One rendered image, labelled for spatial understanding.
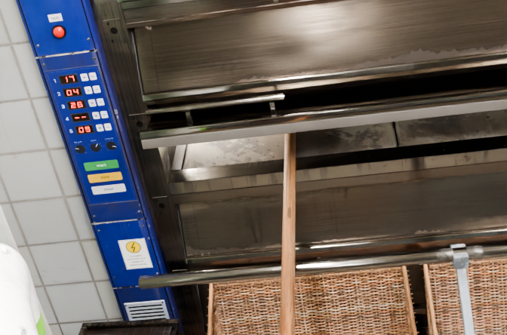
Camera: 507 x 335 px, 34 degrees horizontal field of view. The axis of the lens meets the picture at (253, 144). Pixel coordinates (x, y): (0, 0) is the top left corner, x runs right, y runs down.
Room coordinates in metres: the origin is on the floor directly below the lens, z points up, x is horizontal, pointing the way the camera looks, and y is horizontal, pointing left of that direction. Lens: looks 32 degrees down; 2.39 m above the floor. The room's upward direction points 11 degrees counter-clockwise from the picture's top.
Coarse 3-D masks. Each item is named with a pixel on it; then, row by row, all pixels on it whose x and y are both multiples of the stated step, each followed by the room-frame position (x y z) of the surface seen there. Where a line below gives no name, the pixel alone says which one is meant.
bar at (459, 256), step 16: (368, 256) 1.40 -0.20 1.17; (384, 256) 1.39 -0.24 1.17; (400, 256) 1.38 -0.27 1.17; (416, 256) 1.37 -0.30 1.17; (432, 256) 1.36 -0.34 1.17; (448, 256) 1.35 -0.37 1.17; (464, 256) 1.34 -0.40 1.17; (480, 256) 1.34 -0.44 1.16; (496, 256) 1.34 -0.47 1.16; (192, 272) 1.45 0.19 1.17; (208, 272) 1.44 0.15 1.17; (224, 272) 1.43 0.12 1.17; (240, 272) 1.43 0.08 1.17; (256, 272) 1.42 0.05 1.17; (272, 272) 1.41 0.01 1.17; (304, 272) 1.40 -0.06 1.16; (320, 272) 1.40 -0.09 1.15; (464, 272) 1.33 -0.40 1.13; (144, 288) 1.46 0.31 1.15; (464, 288) 1.31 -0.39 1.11; (464, 304) 1.29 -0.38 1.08; (464, 320) 1.26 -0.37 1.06
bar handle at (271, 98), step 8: (264, 96) 1.68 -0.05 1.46; (272, 96) 1.68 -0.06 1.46; (280, 96) 1.67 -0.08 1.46; (192, 104) 1.71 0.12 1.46; (200, 104) 1.70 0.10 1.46; (208, 104) 1.70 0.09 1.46; (216, 104) 1.69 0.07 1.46; (224, 104) 1.69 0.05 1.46; (232, 104) 1.69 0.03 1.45; (240, 104) 1.69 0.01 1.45; (272, 104) 1.67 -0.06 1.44; (152, 112) 1.72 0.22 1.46; (160, 112) 1.71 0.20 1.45; (168, 112) 1.71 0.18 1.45; (272, 112) 1.67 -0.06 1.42; (192, 120) 1.71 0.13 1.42
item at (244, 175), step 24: (432, 144) 1.77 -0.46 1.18; (456, 144) 1.75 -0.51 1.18; (480, 144) 1.73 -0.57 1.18; (504, 144) 1.71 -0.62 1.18; (216, 168) 1.85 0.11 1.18; (240, 168) 1.83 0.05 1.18; (264, 168) 1.81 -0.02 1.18; (312, 168) 1.77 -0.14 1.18; (336, 168) 1.76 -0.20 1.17; (360, 168) 1.75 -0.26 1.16; (384, 168) 1.74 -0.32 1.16; (408, 168) 1.73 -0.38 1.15; (192, 192) 1.81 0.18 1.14
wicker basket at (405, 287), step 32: (224, 288) 1.77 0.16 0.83; (256, 288) 1.76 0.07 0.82; (320, 288) 1.73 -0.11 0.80; (352, 288) 1.71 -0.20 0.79; (384, 288) 1.70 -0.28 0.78; (224, 320) 1.74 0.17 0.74; (256, 320) 1.73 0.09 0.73; (320, 320) 1.70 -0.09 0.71; (352, 320) 1.69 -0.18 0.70; (384, 320) 1.67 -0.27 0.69
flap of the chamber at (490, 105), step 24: (480, 72) 1.73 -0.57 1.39; (504, 72) 1.71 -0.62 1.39; (288, 96) 1.80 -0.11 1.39; (312, 96) 1.77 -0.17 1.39; (336, 96) 1.74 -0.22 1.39; (360, 96) 1.72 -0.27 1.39; (384, 96) 1.69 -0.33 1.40; (408, 96) 1.67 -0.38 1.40; (432, 96) 1.64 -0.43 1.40; (168, 120) 1.77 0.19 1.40; (216, 120) 1.72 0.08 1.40; (312, 120) 1.62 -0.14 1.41; (336, 120) 1.61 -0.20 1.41; (360, 120) 1.60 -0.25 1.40; (384, 120) 1.59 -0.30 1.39; (144, 144) 1.68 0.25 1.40; (168, 144) 1.67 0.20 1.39
